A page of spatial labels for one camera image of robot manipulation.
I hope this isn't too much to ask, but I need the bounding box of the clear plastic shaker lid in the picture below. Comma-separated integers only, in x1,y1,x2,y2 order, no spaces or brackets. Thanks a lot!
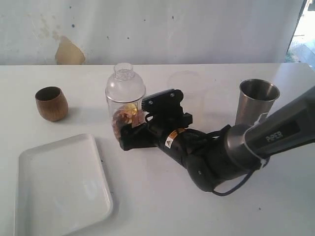
105,62,146,103

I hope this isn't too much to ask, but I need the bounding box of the clear plastic shaker cup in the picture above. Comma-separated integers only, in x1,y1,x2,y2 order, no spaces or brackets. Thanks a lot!
106,97,145,141

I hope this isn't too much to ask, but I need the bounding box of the white rectangular tray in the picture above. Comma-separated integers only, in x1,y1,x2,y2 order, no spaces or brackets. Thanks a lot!
14,134,113,236

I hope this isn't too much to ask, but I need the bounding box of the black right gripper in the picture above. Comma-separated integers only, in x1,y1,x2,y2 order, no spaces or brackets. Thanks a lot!
119,89,192,151

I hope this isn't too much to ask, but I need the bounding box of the stainless steel cup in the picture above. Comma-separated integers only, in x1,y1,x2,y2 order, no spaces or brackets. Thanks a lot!
235,79,280,126

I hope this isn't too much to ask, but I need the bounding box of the brown wooden cup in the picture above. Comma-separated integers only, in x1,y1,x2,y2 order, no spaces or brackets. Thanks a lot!
35,86,68,122

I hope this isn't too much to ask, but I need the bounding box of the translucent white plastic beaker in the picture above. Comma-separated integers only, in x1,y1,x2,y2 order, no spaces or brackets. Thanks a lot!
167,70,207,98

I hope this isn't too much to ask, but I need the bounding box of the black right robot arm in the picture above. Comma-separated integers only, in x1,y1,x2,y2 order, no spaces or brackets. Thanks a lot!
119,88,315,193

